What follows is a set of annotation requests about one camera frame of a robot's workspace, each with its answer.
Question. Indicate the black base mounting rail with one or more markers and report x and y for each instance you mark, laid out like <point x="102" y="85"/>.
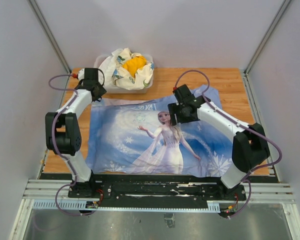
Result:
<point x="160" y="191"/>

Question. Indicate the yellow orange cloth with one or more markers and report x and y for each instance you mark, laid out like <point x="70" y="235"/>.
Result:
<point x="134" y="64"/>

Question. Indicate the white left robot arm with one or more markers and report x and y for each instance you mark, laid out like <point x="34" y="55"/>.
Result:
<point x="62" y="131"/>

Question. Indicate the white crumpled cloth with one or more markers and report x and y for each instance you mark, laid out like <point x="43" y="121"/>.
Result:
<point x="108" y="66"/>

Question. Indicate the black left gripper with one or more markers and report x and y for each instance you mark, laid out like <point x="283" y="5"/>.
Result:
<point x="102" y="91"/>

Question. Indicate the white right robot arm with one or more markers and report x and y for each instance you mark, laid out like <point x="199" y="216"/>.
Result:
<point x="249" y="148"/>

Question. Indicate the left aluminium frame post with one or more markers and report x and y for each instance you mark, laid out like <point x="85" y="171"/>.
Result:
<point x="48" y="33"/>

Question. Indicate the translucent plastic bin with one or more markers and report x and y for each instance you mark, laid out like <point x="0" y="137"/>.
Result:
<point x="113" y="89"/>

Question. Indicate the pink blue printed pillowcase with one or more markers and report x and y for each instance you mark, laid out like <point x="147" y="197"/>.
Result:
<point x="129" y="136"/>

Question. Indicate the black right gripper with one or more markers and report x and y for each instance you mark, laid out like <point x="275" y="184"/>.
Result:
<point x="173" y="108"/>

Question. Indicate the aluminium frame post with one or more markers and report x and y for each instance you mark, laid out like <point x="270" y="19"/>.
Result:
<point x="285" y="5"/>
<point x="48" y="33"/>

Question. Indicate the right aluminium frame post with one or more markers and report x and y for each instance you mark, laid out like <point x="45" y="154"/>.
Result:
<point x="285" y="5"/>

